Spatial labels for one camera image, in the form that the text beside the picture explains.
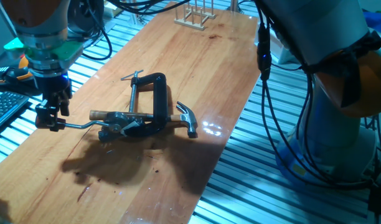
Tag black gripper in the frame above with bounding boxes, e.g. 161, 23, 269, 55
34, 73, 73, 133

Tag metal lever dark red knob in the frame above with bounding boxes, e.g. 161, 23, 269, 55
34, 115, 111, 133

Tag black C-clamp with screw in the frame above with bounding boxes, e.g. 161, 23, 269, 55
120, 69, 170, 138

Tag wooden handle claw hammer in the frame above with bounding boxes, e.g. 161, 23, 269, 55
88, 100, 199, 139

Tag orange black teach pendant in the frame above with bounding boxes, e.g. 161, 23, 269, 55
0, 55, 35, 86

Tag black computer keyboard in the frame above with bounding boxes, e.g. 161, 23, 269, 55
0, 91, 30, 134

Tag black round spool device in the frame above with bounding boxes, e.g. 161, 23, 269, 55
67, 0, 105, 35

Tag glossy wooden board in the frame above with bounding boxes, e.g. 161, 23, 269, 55
0, 1, 261, 224

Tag wooden peg rack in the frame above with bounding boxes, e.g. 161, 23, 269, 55
173, 0, 217, 31

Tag blue plastic bag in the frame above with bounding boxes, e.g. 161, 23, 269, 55
363, 9, 381, 29

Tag green gripper mount plate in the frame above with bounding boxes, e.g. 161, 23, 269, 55
3, 37, 85, 62

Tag aluminium frame post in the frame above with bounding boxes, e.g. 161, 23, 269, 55
0, 0, 19, 40

